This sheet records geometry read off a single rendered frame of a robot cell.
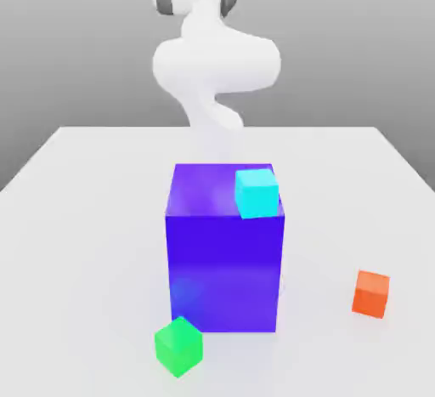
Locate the small cyan cube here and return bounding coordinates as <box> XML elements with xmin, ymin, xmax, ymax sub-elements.
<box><xmin>234</xmin><ymin>167</ymin><xmax>280</xmax><ymax>220</ymax></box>

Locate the small green cube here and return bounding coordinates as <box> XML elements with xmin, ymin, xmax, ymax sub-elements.
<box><xmin>154</xmin><ymin>315</ymin><xmax>204</xmax><ymax>379</ymax></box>

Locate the small orange cube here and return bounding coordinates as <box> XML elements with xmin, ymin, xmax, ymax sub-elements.
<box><xmin>351</xmin><ymin>269</ymin><xmax>391</xmax><ymax>320</ymax></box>

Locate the large blue box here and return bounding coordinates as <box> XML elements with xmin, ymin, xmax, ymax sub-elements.
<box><xmin>164</xmin><ymin>162</ymin><xmax>286</xmax><ymax>334</ymax></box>

